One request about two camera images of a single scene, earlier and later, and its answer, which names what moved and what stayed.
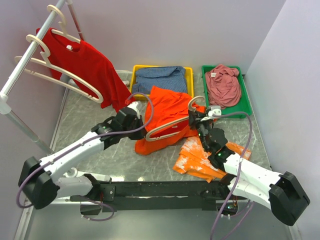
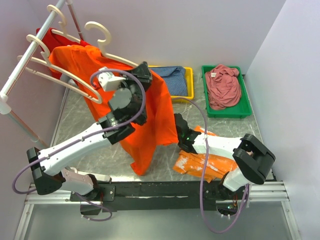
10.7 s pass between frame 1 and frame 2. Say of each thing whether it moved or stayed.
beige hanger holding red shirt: stayed
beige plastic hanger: moved
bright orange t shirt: moved
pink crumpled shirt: stayed
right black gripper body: moved
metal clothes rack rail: stayed
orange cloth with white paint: stayed
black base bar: stayed
